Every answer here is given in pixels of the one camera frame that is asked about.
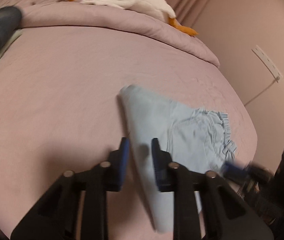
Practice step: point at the white power strip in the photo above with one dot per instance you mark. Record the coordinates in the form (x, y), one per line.
(268, 63)

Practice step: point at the pink bed sheet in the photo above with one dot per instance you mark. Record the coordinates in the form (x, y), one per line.
(59, 108)

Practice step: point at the light blue pants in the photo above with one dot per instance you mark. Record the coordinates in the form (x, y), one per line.
(196, 138)

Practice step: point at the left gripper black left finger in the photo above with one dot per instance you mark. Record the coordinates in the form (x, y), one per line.
(76, 202)

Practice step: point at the pink quilt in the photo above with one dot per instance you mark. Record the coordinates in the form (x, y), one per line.
(49, 13)

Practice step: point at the light green folded cloth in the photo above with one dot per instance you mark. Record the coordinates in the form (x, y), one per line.
(16, 35)

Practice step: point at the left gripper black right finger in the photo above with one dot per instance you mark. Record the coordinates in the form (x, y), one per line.
(205, 206)

